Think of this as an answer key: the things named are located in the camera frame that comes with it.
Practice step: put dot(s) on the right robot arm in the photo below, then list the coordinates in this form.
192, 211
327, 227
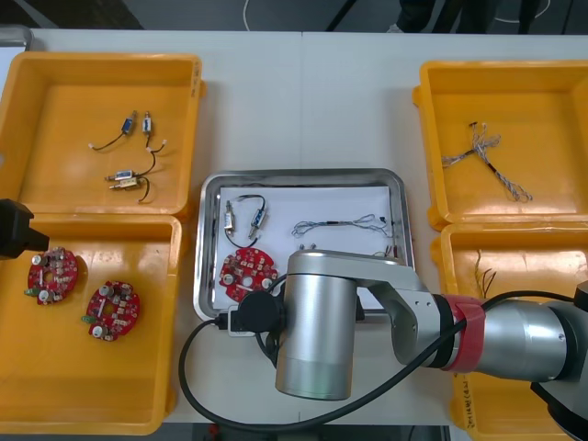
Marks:
317, 331

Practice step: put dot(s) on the yellow-orange plastic bin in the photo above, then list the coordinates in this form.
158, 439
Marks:
528, 248
59, 188
69, 381
528, 92

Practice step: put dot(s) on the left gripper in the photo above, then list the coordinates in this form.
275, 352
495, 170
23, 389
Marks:
14, 229

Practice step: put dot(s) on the white paper sheet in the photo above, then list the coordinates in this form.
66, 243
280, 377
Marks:
321, 202

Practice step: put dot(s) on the round red circuit board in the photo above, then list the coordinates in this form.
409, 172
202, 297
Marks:
52, 275
248, 268
112, 311

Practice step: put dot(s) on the brass solenoid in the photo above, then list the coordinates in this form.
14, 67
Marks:
126, 184

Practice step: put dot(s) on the steel tray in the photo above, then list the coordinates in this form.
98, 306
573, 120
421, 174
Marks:
14, 36
209, 275

